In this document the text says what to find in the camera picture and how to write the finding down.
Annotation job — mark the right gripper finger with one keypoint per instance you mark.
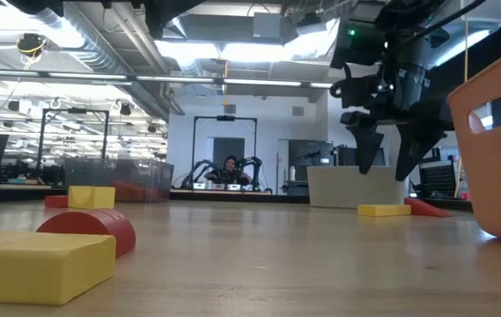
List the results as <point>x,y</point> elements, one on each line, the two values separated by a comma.
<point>366,147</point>
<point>417,149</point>

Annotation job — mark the red wedge block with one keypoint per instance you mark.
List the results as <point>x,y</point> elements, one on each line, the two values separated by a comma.
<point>426,209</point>

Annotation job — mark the long thin yellow block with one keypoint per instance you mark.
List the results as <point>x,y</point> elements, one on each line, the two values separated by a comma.
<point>382,211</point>

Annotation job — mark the red half-cylinder block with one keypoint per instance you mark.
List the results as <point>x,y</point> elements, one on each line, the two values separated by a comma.
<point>100,224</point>

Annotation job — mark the yellow rectangular block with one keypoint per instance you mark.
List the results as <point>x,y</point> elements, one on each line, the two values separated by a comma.
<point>91,198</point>
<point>34,268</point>

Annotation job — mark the background black robot arm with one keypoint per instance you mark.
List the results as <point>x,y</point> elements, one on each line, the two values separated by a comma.
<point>254,162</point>
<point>197,166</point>

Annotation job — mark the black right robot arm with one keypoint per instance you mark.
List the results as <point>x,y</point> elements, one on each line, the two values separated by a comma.
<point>413,66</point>

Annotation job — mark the black monitors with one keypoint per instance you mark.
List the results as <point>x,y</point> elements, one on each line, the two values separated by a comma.
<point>344,156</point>

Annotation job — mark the black pegboard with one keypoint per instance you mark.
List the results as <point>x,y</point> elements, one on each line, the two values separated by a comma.
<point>437,180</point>

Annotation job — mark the white plastic bin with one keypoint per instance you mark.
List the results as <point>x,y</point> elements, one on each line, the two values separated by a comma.
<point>342,189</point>

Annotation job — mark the white bottle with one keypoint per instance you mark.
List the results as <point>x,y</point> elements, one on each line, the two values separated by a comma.
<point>292,174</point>

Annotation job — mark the orange plastic bin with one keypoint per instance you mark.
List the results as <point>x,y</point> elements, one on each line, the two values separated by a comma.
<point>496,176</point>

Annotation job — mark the person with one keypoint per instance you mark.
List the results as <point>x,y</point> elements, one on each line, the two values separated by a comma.
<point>230,169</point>

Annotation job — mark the background work table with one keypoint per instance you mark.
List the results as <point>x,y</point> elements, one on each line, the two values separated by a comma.
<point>232,196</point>

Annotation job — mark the grey door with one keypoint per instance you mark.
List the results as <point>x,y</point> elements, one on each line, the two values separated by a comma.
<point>221,147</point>

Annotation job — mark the grey ceiling box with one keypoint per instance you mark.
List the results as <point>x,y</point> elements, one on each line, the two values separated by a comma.
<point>267,26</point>

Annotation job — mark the long ceiling light bar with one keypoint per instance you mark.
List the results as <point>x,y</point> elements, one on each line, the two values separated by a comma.
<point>179,79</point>

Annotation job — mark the dark grey translucent bin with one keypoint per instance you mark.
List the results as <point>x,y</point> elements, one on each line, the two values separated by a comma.
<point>157,176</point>

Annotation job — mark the grey wall box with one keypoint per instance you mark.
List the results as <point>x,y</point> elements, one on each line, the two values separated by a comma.
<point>298,111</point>
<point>230,109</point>

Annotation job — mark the black gantry frame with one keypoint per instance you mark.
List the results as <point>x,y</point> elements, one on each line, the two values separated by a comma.
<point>77,110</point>
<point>206,117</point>

